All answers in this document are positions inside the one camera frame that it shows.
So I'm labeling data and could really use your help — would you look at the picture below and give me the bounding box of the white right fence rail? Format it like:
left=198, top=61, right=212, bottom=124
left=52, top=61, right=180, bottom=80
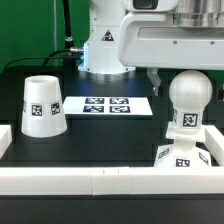
left=205, top=125, right=224, bottom=167

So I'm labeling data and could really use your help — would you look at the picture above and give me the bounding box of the white lamp base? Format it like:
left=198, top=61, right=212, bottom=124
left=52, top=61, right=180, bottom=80
left=154, top=122, right=211, bottom=168

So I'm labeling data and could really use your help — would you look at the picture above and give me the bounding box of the white lamp bulb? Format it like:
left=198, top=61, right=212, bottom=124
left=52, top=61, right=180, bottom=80
left=169, top=70, right=213, bottom=134

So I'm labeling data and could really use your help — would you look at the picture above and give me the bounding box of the white left fence block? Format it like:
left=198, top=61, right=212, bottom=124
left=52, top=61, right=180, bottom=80
left=0, top=125, right=12, bottom=159

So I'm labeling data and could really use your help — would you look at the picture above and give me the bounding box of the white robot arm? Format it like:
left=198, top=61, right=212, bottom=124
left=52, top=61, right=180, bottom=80
left=79, top=0, right=224, bottom=88

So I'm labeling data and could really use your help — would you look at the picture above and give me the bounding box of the black vertical hose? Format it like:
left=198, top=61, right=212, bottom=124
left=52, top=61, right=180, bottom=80
left=61, top=0, right=75, bottom=51

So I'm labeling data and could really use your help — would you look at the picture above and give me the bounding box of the white marker board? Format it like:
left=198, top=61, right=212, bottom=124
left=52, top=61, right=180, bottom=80
left=63, top=96, right=153, bottom=116

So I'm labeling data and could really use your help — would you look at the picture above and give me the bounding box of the white fence rail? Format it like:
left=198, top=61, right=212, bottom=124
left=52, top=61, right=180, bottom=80
left=0, top=167, right=224, bottom=195
left=205, top=125, right=224, bottom=167

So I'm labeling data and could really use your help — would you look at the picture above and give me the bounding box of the black cable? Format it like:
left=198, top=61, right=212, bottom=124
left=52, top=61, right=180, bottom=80
left=2, top=48, right=84, bottom=72

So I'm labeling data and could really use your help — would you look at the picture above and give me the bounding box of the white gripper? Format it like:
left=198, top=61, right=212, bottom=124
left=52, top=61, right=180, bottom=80
left=118, top=13, right=224, bottom=96

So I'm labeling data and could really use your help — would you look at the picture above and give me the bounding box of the white lamp shade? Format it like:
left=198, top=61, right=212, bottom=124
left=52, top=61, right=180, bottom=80
left=21, top=75, right=67, bottom=138

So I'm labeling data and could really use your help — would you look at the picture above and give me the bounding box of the white front fence rail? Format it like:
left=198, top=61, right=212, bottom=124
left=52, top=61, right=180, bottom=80
left=0, top=167, right=224, bottom=195

